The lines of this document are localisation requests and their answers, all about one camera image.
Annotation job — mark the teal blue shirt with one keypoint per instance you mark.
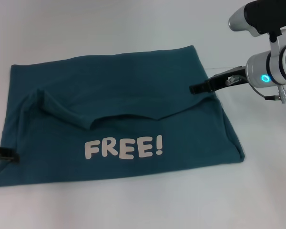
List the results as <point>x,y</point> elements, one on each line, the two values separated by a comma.
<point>109,95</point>

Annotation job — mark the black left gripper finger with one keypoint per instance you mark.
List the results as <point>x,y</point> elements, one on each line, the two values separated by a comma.
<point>4,153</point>

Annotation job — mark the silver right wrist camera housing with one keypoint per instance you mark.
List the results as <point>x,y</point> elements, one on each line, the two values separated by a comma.
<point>259,16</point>

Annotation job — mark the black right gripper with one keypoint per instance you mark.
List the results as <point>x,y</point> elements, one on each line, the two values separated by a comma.
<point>228,80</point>

